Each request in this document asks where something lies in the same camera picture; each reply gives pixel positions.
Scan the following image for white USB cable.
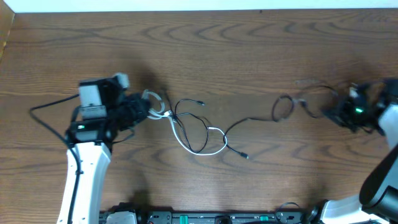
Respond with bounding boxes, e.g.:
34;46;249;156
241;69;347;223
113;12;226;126
141;89;228;156

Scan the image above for thin black USB cable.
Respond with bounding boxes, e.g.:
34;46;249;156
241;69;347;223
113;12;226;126
163;90;210;154

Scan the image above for thick black USB cable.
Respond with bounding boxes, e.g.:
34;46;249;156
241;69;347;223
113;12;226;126
223;84;340;160

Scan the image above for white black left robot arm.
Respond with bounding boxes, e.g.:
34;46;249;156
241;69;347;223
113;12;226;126
57;90;151;223

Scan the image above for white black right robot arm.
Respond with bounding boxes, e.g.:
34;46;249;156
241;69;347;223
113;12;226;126
310;78;397;223

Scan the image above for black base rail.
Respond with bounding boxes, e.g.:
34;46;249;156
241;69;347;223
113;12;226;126
99;202;327;224

